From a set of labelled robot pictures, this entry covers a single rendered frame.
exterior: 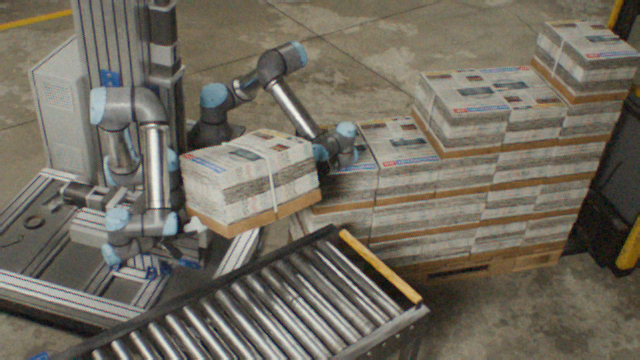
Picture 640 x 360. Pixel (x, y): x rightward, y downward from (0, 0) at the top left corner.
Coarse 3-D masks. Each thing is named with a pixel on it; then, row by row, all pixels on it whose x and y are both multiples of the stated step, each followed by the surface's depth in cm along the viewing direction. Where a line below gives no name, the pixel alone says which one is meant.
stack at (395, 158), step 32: (320, 128) 316; (384, 128) 320; (416, 128) 322; (384, 160) 301; (416, 160) 302; (448, 160) 305; (480, 160) 311; (512, 160) 317; (544, 160) 323; (320, 192) 295; (352, 192) 300; (384, 192) 306; (416, 192) 311; (512, 192) 330; (320, 224) 307; (352, 224) 313; (384, 224) 319; (416, 224) 326; (448, 224) 332; (512, 224) 346; (352, 256) 328; (384, 256) 334; (416, 256) 340; (448, 256) 348; (512, 256) 362; (384, 288) 351
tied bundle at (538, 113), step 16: (496, 80) 317; (512, 80) 318; (528, 80) 320; (512, 96) 307; (528, 96) 308; (544, 96) 309; (512, 112) 298; (528, 112) 300; (544, 112) 303; (560, 112) 305; (512, 128) 304; (528, 128) 307; (544, 128) 309; (560, 128) 311; (512, 144) 310
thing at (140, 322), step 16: (304, 240) 261; (320, 240) 263; (336, 240) 270; (272, 256) 253; (288, 256) 255; (304, 256) 262; (240, 272) 246; (256, 272) 248; (208, 288) 239; (176, 304) 232; (192, 304) 234; (128, 320) 225; (144, 320) 226; (160, 320) 228; (96, 336) 219; (112, 336) 219; (128, 336) 222; (64, 352) 213; (80, 352) 214
